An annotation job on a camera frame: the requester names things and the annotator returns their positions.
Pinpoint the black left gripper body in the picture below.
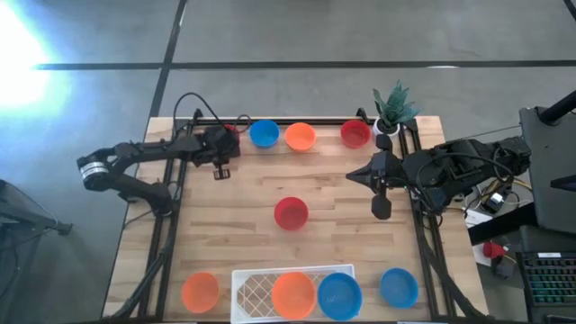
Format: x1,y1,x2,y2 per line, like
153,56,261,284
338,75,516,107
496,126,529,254
197,124,242,182

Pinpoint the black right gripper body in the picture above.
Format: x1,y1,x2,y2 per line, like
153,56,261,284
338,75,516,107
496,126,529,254
369,132,409,221

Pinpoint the blue plastic mini bowl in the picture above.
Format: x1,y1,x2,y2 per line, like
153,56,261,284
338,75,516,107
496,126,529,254
317,272,364,322
248,119,281,149
379,267,420,310

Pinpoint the orange plastic mini bowl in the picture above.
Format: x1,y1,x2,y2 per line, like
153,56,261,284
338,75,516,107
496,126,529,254
180,271,221,315
283,121,318,153
271,271,318,321

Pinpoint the green plant in white pot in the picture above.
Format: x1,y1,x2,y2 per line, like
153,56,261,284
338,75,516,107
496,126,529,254
371,79,423,139

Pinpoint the white paper sheet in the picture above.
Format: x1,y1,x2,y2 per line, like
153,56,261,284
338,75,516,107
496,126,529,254
465,209,494,229

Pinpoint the small red object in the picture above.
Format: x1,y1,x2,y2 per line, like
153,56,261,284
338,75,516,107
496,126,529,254
482,241,508,260

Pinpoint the white plastic lattice basket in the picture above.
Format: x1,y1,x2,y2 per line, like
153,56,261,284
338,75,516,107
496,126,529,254
229,263,357,324

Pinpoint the dark grey monitor panel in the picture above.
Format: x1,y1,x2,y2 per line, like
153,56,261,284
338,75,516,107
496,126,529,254
518,105,576,235

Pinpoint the black monitor pole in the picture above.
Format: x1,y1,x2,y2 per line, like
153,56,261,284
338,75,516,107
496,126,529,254
538,89,576,126

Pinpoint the dark metal stand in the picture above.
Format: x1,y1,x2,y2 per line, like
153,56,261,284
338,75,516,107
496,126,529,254
0,179,74,324

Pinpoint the backlit black keyboard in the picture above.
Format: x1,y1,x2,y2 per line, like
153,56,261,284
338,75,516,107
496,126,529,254
517,250,576,321

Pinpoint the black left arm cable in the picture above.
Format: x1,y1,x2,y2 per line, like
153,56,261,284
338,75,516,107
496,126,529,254
172,91,253,136

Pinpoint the black aluminium table frame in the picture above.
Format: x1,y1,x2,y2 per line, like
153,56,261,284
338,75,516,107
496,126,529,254
110,107,485,323

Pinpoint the thin grey floor cable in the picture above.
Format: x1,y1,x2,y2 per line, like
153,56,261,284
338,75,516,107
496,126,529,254
445,124,523,142

